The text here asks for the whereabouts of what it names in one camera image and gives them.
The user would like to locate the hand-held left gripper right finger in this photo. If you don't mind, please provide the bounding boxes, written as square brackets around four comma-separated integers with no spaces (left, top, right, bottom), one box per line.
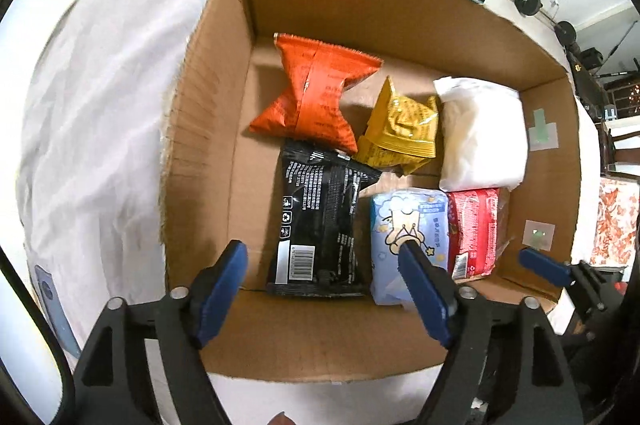
[397,242,586,425]

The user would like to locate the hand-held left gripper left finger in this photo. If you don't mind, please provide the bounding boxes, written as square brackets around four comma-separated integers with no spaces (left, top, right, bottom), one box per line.
[74,239,249,425]

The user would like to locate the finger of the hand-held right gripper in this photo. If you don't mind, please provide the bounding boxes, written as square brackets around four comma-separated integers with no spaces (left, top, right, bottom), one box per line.
[518,247,623,323]

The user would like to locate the light blue tissue packet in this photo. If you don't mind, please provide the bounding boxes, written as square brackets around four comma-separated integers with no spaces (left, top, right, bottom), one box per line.
[369,190,451,306]

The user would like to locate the red tissue packet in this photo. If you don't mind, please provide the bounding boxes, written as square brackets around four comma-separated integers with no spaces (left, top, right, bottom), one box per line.
[446,187,501,280]

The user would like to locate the black snack packet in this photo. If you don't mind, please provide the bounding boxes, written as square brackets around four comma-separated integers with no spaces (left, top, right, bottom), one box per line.
[265,137,383,298]

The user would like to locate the white soft packet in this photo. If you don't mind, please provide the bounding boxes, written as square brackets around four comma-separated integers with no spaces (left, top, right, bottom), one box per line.
[432,76,530,192]

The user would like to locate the yellow snack packet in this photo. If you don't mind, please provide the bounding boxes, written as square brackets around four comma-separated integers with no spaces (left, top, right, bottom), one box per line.
[357,76,441,176]

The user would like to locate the orange snack packet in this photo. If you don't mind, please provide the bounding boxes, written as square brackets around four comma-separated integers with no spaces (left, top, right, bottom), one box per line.
[249,33,383,154]

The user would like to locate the cardboard box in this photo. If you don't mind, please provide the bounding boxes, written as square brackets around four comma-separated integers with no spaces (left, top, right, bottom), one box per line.
[159,0,587,383]

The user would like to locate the orange floral cloth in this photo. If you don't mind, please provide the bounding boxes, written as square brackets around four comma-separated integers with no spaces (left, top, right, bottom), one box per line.
[590,182,640,268]

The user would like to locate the wooden chair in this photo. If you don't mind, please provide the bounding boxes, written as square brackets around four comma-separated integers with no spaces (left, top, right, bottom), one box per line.
[595,120,640,178]

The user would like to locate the blue smartphone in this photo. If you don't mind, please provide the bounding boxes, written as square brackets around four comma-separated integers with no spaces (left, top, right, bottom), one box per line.
[34,265,81,356]

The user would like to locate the black exercise equipment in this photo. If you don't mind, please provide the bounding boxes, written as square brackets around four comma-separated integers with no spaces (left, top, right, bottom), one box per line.
[570,47,640,80]

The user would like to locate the short barbell with black plates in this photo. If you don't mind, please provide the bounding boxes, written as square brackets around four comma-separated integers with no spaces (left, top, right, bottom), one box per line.
[512,0,578,48]

